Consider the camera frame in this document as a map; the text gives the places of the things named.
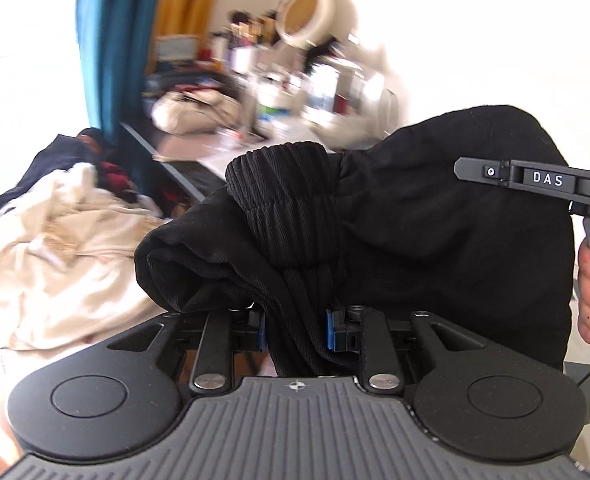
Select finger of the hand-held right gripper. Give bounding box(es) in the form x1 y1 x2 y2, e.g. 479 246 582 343
454 156 514 187

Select cluttered desk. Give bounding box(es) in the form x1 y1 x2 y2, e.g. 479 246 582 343
145 10 402 137

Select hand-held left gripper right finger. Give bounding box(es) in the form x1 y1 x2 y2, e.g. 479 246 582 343
325 304 488 393

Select black garment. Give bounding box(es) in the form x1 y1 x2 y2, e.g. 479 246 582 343
134 105 576 378

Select cream clothing pile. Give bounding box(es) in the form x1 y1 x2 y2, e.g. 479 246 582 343
0 160 176 352

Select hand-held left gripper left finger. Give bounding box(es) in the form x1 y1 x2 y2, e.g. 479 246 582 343
107 307 268 393

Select white round lamp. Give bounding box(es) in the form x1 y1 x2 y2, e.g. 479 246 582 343
275 0 360 52

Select dark blue clothing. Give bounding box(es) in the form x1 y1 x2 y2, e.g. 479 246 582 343
0 127 106 247

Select teal curtain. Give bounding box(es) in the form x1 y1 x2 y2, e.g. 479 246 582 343
75 0 168 147

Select ochre curtain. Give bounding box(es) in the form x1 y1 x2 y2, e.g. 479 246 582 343
147 0 226 52

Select cream cloth bag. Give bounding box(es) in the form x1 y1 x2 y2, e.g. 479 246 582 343
152 87 246 134

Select red and black cloth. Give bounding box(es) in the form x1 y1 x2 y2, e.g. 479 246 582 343
97 157 142 202

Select grey desk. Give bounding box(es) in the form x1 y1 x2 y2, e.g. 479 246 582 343
120 110 406 207

